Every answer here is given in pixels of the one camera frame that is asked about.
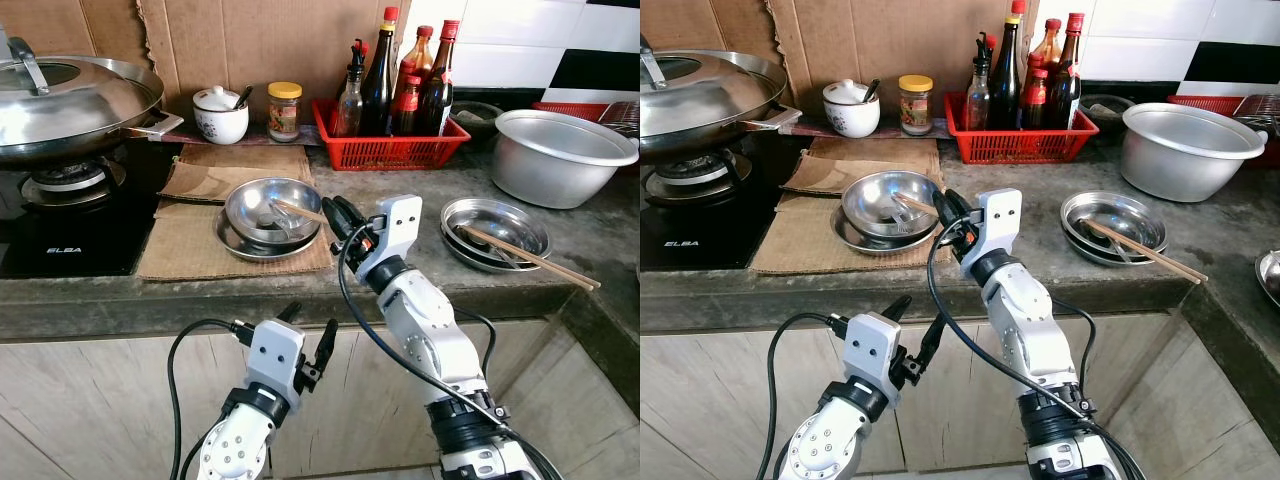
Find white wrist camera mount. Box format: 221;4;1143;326
960;188;1024;273
843;311;906;396
358;195;424;283
245;319;306;403

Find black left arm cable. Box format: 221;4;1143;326
755;312;849;480
166;318;251;480

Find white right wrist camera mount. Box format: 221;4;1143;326
358;195;424;283
960;188;1024;273

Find beige kitchen base cabinet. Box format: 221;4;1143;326
640;312;1280;480

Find brown cardboard wall sheet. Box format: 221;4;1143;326
640;0;781;56
765;0;1041;116
135;0;413;123
0;0;146;61

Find brown bottle red cap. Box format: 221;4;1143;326
398;25;436;101
1030;18;1064;83

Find tall dark sauce bottle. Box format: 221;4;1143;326
988;0;1028;131
362;7;401;137

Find deep steel bowl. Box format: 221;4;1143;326
224;177;324;247
842;170;946;241

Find small steel dish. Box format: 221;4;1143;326
1255;250;1280;306

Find steel wok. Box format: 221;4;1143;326
640;92;804;158
0;95;186;167

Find red plastic bottle basket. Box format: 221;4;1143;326
312;98;472;171
944;92;1099;165

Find clear bottle black spout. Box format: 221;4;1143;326
965;35;994;131
337;40;368;138

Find black gas stove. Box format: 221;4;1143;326
640;135;816;273
0;138;183;279

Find small brown cardboard mat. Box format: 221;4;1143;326
781;137;943;196
160;143;316;203

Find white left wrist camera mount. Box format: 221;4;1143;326
245;319;306;403
843;311;906;396

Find large brown cardboard mat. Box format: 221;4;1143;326
136;198;336;282
750;193;926;275

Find small dark bowl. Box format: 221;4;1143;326
450;100;506;136
1080;94;1136;126

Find dark bottle red cap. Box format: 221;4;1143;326
418;20;461;136
1050;13;1086;129

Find glass jar yellow lid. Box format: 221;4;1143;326
267;82;303;143
898;75;934;136

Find short black right arm cable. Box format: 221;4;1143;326
1050;298;1093;391
455;305;498;376

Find white ceramic lidded jar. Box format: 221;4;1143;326
193;86;251;146
823;79;882;139

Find large aluminium pot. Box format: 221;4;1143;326
490;109;640;210
1120;103;1267;203

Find small red-capped sauce bottle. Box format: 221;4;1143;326
1022;68;1051;131
390;75;423;136

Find red plastic dish basket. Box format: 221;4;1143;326
530;100;641;136
1167;94;1280;166

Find steel wire rack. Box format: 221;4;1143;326
1235;92;1280;136

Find steel plate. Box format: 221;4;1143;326
441;235;546;274
1061;191;1168;259
214;215;328;264
831;205;946;257
441;197;553;263
1061;230;1166;268

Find steel wok lid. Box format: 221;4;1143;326
640;38;791;141
0;38;166;151

